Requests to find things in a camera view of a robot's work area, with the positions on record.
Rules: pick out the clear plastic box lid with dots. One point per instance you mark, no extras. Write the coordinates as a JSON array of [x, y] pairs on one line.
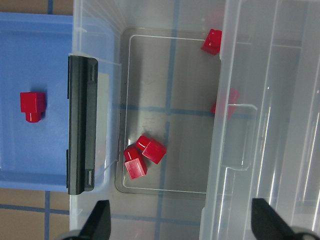
[[270, 147]]

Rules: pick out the clear plastic storage box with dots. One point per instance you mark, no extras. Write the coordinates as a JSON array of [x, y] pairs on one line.
[[160, 84]]

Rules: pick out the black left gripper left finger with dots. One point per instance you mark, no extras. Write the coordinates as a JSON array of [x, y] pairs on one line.
[[98, 224]]

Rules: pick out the red block top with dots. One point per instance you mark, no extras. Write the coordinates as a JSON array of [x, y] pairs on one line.
[[212, 43]]

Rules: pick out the black box latch handle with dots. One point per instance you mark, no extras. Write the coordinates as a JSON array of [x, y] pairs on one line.
[[82, 96]]

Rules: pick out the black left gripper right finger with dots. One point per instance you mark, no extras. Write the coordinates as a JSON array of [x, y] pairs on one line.
[[266, 224]]

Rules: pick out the red block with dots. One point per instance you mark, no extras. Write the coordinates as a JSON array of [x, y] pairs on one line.
[[134, 163], [33, 104], [230, 102], [151, 148], [212, 43]]

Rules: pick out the blue plastic tray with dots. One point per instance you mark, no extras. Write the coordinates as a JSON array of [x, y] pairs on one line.
[[34, 50]]

